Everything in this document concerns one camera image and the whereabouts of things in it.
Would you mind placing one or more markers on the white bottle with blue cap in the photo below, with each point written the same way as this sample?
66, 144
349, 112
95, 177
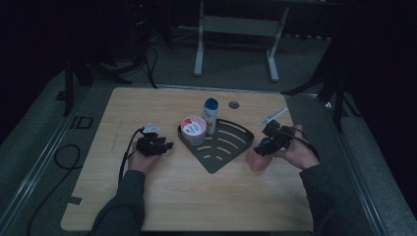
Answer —
210, 116

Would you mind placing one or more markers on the person's right hand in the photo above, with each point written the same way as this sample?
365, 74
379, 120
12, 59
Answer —
300, 152

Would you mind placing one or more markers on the pink bottle with blue cap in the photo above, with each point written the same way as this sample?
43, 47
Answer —
259, 161

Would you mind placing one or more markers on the pink tub with white lid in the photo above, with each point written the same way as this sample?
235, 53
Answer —
193, 128

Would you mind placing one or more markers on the round grey table grommet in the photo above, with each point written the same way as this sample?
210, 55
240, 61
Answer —
233, 105

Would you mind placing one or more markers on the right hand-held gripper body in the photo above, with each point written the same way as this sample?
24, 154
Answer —
282, 137

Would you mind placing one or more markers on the person's left hand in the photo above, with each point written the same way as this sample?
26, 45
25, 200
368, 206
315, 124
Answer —
141, 162

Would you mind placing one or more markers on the black stand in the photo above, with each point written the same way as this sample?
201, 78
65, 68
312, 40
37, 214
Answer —
82, 75
331, 88

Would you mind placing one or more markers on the black metal corner shelf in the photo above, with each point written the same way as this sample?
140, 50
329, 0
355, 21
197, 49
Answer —
213, 165

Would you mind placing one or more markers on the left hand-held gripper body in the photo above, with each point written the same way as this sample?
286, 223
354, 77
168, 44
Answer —
149, 147

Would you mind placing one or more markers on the grey tape piece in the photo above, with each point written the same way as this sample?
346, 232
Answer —
74, 200

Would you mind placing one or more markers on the white metal desk frame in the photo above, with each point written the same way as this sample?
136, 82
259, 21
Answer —
241, 26

